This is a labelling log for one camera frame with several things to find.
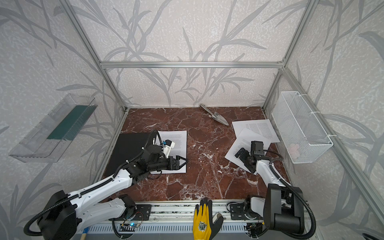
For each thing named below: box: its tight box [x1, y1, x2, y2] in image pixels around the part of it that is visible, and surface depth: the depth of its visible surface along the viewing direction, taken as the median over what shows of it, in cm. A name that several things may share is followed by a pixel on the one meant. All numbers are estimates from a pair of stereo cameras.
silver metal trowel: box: [199, 103, 229, 126], surface depth 117 cm
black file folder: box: [103, 132, 151, 178], surface depth 105 cm
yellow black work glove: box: [193, 197, 224, 240], surface depth 71 cm
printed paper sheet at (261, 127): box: [231, 119, 281, 143], surface depth 111 cm
